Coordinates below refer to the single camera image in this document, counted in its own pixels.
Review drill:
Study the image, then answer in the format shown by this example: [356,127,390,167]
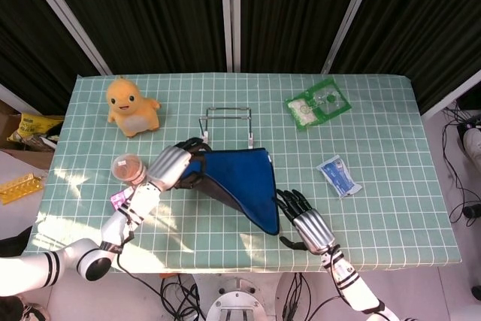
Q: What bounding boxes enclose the yellow plush dinosaur toy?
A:
[104,77,162,138]

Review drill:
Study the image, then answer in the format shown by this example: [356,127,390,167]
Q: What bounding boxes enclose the white frame post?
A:
[321,0,383,74]
[17,0,113,76]
[219,0,245,73]

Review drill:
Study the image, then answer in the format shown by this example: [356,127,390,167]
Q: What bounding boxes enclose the black cable bundle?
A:
[280,271,341,321]
[441,102,481,229]
[116,251,208,321]

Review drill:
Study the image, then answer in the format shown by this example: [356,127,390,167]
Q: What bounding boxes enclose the white frame rail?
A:
[419,79,481,119]
[0,83,28,112]

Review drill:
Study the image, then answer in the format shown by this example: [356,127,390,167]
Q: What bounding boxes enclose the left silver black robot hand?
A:
[147,136,212,191]

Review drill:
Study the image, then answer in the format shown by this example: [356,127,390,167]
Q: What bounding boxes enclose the clear plastic jar orange contents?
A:
[111,153,148,186]

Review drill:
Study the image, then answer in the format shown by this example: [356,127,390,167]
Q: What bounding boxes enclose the metal wire folding stand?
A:
[198,105,256,149]

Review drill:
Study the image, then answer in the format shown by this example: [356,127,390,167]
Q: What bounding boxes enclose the green plastic package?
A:
[284,77,352,132]

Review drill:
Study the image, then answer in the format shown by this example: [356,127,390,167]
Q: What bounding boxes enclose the yellow plastic tray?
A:
[0,172,46,206]

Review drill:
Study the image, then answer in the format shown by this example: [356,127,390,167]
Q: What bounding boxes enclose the small pink packet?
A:
[110,189,132,211]

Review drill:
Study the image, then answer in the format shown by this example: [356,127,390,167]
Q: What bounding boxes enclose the blue cloth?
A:
[176,147,281,237]

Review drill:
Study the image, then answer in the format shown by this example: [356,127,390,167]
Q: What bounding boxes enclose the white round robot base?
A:
[205,286,271,321]

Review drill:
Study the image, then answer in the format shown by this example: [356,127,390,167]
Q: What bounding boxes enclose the yellow snack bag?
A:
[7,112,65,145]

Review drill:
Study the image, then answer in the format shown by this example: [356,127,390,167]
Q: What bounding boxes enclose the green checked tablecloth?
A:
[21,71,464,273]

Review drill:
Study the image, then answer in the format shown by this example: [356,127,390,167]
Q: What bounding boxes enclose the black pleated curtain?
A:
[37,0,231,74]
[240,0,371,74]
[330,0,481,114]
[0,0,102,114]

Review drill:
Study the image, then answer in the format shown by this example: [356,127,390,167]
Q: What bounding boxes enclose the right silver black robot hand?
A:
[276,187,337,255]

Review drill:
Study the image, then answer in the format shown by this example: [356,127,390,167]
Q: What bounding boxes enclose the blue white plastic package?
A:
[316,154,363,201]

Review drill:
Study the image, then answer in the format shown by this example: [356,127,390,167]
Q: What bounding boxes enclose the brown cardboard box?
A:
[0,98,57,170]

